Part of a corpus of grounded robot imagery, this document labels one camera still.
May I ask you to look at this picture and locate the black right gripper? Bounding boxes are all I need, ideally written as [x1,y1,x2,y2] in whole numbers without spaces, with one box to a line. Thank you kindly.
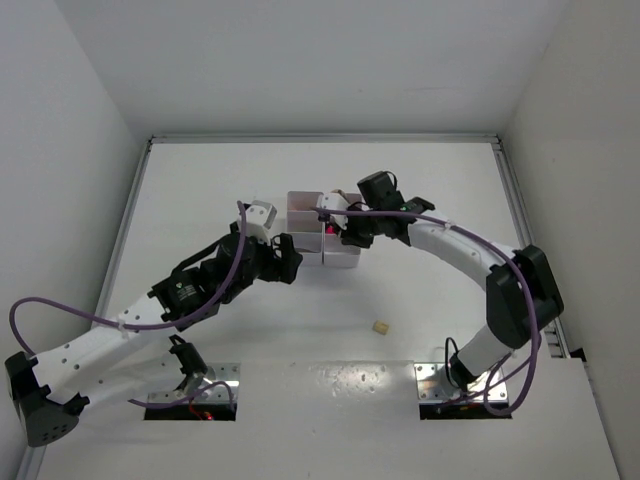
[333,203,383,249]

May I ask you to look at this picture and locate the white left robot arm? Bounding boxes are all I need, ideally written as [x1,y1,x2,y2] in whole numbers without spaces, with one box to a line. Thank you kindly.
[5,230,303,447]

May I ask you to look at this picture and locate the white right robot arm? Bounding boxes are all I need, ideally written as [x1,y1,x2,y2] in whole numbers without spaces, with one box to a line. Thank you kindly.
[317,171,565,396]

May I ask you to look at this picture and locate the white divided organiser left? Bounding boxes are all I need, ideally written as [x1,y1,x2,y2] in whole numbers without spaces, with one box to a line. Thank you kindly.
[286,191,324,267]

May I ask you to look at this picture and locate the beige eraser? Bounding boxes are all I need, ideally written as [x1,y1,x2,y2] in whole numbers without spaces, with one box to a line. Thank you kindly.
[372,321,390,335]

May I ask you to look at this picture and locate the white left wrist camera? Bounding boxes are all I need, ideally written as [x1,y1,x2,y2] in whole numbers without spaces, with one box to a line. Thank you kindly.
[237,200,277,246]

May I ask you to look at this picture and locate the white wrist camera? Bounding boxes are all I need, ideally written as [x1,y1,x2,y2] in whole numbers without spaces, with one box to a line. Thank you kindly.
[316,192,350,230]
[237,200,277,246]

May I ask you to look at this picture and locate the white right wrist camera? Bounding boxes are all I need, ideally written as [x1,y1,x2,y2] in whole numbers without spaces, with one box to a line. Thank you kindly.
[316,192,350,230]

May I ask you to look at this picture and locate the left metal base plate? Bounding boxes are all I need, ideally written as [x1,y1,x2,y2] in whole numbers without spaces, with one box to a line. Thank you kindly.
[146,362,241,406]

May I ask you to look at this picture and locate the metal base plate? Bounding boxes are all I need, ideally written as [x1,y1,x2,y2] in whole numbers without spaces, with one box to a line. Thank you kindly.
[413,362,509,404]
[146,362,241,406]

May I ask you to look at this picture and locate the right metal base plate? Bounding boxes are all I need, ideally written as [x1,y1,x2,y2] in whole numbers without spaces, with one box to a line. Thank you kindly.
[413,362,509,404]

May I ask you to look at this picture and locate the aluminium frame rail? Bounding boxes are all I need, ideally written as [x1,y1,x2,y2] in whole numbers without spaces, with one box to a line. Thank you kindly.
[492,136,570,359]

